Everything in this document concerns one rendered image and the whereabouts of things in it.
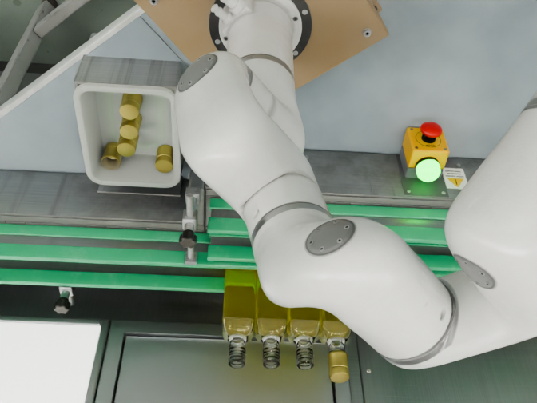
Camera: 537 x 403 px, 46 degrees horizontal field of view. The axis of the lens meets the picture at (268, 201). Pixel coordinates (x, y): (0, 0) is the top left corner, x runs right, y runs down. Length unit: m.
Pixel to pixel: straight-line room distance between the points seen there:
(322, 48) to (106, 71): 0.37
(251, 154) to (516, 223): 0.26
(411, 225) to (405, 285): 0.67
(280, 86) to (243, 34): 0.12
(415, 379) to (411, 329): 0.80
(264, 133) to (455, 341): 0.26
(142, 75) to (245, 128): 0.53
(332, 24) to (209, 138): 0.44
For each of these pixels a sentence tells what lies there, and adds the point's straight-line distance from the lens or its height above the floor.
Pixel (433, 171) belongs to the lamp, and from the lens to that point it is 1.19.
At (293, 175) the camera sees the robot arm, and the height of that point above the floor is 1.24.
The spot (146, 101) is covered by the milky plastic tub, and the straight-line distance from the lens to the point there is 1.17.
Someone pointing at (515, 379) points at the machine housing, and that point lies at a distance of 1.41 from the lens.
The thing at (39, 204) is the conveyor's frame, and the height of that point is 0.85.
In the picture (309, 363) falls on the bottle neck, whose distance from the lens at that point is 1.10.
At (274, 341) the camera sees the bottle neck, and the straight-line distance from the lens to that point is 1.11.
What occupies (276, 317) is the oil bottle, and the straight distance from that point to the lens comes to 1.12.
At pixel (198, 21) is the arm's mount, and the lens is 1.00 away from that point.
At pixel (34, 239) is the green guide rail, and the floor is 0.92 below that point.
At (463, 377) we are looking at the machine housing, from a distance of 1.37.
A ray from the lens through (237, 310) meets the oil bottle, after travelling 1.13.
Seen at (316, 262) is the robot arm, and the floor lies 1.40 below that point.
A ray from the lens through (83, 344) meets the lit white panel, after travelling 1.29.
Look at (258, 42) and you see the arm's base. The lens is 0.86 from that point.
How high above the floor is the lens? 1.71
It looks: 45 degrees down
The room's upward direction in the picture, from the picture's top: 180 degrees clockwise
